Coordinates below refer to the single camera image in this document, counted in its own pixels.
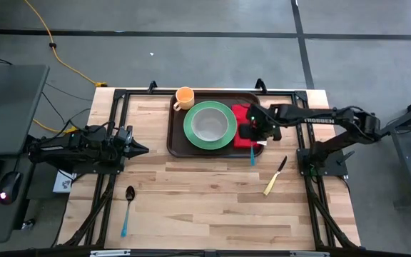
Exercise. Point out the green plate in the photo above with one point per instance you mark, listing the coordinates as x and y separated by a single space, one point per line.
187 125

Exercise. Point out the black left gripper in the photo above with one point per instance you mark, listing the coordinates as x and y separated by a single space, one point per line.
121 144

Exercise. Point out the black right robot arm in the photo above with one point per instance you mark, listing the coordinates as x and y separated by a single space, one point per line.
348 118

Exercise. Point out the dark brown plastic tray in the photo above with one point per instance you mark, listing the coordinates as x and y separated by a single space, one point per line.
177 142

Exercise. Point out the red cloth napkin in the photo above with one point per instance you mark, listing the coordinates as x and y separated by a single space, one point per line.
239 114

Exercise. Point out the black computer mouse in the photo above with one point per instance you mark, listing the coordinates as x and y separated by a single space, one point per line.
8 187

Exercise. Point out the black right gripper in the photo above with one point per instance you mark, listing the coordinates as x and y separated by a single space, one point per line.
262 119

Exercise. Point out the dark grey desk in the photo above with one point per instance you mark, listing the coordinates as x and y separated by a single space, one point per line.
9 103

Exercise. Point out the white napkin tag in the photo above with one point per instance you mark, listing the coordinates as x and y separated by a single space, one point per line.
262 143

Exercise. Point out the silver metal bracket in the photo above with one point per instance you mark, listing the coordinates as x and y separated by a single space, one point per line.
309 253
109 253

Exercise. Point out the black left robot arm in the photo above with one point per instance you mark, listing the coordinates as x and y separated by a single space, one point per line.
59 150

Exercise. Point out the black table clamp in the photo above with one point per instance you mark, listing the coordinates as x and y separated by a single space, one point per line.
260 85
152 86

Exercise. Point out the black metal table frame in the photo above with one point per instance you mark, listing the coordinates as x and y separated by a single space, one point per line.
141 92

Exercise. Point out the white printed box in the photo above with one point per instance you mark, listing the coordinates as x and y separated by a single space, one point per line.
63 183

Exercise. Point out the grey bowl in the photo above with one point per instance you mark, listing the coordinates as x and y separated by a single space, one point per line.
209 125

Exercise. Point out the small metal floor fitting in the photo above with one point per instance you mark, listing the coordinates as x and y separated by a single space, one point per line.
28 224

